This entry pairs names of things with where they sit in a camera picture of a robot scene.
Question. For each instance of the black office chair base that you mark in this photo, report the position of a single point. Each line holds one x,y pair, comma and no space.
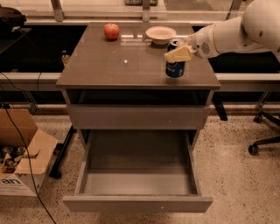
268,135

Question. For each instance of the white paper bowl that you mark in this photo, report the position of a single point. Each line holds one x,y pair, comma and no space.
160,35

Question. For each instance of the black bag on shelf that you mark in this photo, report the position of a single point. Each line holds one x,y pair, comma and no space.
10,18

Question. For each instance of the black table leg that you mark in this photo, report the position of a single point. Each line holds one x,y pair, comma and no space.
59,153

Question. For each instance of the closed grey top drawer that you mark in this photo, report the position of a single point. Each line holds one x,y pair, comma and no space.
137,118

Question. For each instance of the red apple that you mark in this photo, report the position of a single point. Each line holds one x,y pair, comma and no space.
111,31

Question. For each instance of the grey drawer cabinet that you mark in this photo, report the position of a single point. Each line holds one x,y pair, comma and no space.
130,71

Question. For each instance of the open grey middle drawer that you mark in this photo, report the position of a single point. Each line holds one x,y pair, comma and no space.
150,171

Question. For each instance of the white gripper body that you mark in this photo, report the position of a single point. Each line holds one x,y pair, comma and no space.
204,44

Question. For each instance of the blue pepsi can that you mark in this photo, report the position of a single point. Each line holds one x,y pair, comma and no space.
177,69

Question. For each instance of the cardboard box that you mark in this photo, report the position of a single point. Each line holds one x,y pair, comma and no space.
26,151

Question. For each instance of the cans in cardboard box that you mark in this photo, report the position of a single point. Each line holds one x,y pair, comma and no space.
10,158

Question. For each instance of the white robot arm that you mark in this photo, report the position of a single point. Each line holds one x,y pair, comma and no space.
256,31

